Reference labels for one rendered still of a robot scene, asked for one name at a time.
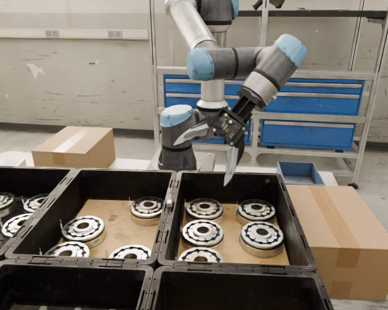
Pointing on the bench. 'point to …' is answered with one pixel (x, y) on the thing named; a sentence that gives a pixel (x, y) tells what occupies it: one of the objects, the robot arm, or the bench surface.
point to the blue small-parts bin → (299, 173)
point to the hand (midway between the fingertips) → (198, 166)
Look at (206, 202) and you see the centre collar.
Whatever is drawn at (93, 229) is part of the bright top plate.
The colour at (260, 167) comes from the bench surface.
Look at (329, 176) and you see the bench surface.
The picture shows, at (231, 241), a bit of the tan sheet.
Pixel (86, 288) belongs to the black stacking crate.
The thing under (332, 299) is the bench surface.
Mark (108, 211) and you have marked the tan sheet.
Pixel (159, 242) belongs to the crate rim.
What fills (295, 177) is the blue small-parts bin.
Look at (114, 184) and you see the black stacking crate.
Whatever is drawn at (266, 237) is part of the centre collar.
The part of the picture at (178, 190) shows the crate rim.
